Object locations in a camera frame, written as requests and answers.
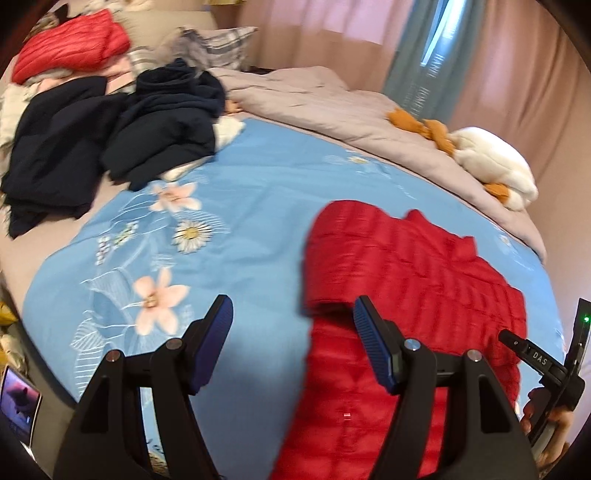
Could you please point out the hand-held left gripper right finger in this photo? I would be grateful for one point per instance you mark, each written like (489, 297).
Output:
(374, 341)

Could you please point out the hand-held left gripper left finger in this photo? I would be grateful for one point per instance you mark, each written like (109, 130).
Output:
(212, 341)

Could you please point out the red down jacket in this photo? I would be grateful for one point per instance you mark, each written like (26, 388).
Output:
(69, 46)
(415, 286)

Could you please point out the pink folded clothes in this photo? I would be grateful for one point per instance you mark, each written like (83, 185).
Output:
(115, 71)

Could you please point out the blue floral bedsheet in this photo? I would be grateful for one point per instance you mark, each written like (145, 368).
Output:
(258, 221)

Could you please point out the smartphone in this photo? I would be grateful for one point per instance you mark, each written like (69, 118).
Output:
(18, 406)

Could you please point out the white cloth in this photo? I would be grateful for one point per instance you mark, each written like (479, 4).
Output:
(228, 131)

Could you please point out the white goose plush toy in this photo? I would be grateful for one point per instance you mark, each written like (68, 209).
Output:
(494, 161)

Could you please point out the dark navy hooded garment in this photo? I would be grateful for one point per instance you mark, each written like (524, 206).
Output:
(171, 124)

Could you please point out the grey quilt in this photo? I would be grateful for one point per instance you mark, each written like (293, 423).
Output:
(323, 106)

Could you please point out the dark navy coat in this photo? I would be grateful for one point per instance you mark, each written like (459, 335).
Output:
(60, 152)

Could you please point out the blue-grey curtain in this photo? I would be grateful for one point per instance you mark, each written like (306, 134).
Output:
(425, 60)

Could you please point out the small plaid pillow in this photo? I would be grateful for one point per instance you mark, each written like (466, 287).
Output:
(138, 60)

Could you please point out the grey plaid pillow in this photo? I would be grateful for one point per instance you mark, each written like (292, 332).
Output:
(221, 44)

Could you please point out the pink curtain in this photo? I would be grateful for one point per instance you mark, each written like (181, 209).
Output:
(531, 69)
(323, 32)

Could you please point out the beige headboard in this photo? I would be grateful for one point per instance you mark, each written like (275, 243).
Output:
(157, 25)

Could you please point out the folded red down jacket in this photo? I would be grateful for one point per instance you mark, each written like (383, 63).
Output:
(69, 46)

